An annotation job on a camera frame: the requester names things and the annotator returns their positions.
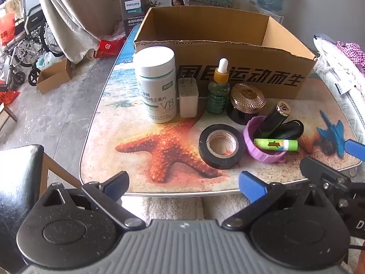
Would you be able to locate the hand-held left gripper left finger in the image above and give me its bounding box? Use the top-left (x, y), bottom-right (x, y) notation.
top-left (41, 171), bottom-right (146, 232)

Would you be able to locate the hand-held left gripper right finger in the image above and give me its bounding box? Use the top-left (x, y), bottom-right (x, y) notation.
top-left (222, 171), bottom-right (331, 231)

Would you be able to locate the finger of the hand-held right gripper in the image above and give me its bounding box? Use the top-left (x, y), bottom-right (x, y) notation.
top-left (344, 139), bottom-right (365, 164)
top-left (299, 155), bottom-right (357, 200)

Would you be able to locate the purple folding cup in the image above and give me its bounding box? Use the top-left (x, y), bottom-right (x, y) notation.
top-left (243, 116), bottom-right (287, 164)

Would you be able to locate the green lip balm stick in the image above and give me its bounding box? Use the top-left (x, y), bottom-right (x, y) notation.
top-left (254, 138), bottom-right (298, 152)

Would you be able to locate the black oval case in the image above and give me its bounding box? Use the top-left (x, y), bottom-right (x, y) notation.
top-left (274, 120), bottom-right (304, 142)

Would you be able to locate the black tape roll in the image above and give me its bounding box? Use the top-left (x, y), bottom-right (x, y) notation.
top-left (199, 124), bottom-right (246, 169)

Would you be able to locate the black lipstick with gold cap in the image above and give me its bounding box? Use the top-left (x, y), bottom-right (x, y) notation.
top-left (258, 100), bottom-right (291, 138)

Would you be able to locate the black jar with gold lid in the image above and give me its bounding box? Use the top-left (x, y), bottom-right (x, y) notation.
top-left (227, 83), bottom-right (266, 126)

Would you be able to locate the green dropper bottle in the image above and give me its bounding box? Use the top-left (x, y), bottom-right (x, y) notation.
top-left (206, 58), bottom-right (231, 115)

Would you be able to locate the white charger plug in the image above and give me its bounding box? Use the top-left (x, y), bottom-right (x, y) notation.
top-left (178, 77), bottom-right (199, 118)

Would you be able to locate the large cardboard box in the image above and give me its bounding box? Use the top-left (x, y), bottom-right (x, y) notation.
top-left (133, 6), bottom-right (318, 99)

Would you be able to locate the black chair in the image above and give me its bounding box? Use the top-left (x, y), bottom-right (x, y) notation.
top-left (0, 144), bottom-right (83, 252)

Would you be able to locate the pink checked cloth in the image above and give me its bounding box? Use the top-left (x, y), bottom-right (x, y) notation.
top-left (336, 41), bottom-right (365, 75)

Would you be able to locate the white supplement bottle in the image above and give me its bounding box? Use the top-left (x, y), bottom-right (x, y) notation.
top-left (134, 47), bottom-right (177, 124)

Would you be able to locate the small cardboard box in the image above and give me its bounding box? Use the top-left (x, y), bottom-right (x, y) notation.
top-left (36, 58), bottom-right (72, 95)

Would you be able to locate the wooden stool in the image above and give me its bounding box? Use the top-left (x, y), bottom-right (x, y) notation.
top-left (0, 103), bottom-right (18, 132)

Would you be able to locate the red printed bag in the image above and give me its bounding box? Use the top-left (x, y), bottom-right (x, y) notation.
top-left (94, 38), bottom-right (124, 59)

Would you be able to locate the red plastic bag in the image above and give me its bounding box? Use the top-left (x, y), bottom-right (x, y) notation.
top-left (0, 90), bottom-right (21, 107)

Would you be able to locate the white and green plastic bag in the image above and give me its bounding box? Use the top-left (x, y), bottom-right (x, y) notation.
top-left (36, 52), bottom-right (66, 70)

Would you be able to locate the clear plastic bag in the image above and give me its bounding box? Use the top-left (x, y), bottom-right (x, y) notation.
top-left (98, 20), bottom-right (126, 42)

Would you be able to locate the white water dispenser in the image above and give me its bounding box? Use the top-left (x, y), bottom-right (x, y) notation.
top-left (267, 11), bottom-right (285, 25)

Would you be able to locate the orange and grey product box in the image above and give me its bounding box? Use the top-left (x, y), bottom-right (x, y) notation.
top-left (116, 0), bottom-right (191, 39)

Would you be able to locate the beige curtain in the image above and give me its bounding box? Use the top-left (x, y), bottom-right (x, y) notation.
top-left (34, 0), bottom-right (122, 65)

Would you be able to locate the wheelchair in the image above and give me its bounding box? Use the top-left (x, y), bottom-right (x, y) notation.
top-left (0, 0), bottom-right (66, 86)

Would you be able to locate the orange plastic bag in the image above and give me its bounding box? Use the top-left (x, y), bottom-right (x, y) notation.
top-left (0, 13), bottom-right (16, 46)

